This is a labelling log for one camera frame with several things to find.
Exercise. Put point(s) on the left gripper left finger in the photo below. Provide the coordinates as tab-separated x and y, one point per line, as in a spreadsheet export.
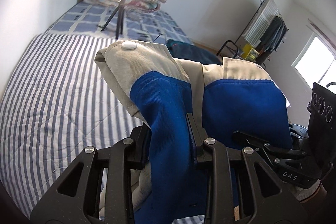
96	186

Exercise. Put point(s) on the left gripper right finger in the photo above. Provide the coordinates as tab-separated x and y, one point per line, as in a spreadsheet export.
242	187

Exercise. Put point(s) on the beige and blue work coverall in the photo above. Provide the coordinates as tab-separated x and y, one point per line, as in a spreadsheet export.
160	90

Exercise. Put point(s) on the black metal clothes rack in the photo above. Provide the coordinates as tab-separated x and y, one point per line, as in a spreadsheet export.
265	31

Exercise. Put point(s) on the right hand white glove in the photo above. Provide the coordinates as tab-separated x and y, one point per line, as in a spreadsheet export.
315	192

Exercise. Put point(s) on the blue striped bed quilt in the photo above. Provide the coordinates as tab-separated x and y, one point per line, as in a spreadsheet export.
57	103

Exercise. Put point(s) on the yellow box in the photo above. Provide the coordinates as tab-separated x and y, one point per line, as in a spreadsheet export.
249	53

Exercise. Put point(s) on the dark teal garment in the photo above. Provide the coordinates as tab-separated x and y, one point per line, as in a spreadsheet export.
181	50

